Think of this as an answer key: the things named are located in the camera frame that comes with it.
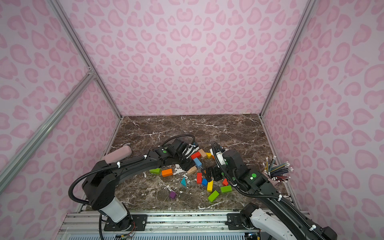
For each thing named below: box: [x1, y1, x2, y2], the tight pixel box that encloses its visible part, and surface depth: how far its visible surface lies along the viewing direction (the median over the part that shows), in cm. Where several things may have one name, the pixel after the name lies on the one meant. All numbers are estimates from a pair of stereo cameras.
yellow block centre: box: [207, 180, 214, 193], surface depth 84 cm
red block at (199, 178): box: [196, 172, 203, 185], surface depth 90 cm
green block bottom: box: [208, 190, 220, 202], surface depth 81 cm
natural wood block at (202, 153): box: [198, 148, 207, 158], surface depth 97 cm
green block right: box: [220, 185, 233, 193], surface depth 84 cm
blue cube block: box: [202, 178, 208, 187], surface depth 86 cm
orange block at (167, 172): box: [161, 168, 174, 177], surface depth 90 cm
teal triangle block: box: [181, 177, 187, 188], surface depth 87 cm
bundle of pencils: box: [262, 155, 294, 182], surface depth 80 cm
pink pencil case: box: [102, 145, 132, 164], surface depth 97 cm
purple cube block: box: [169, 191, 177, 199], surface depth 83 cm
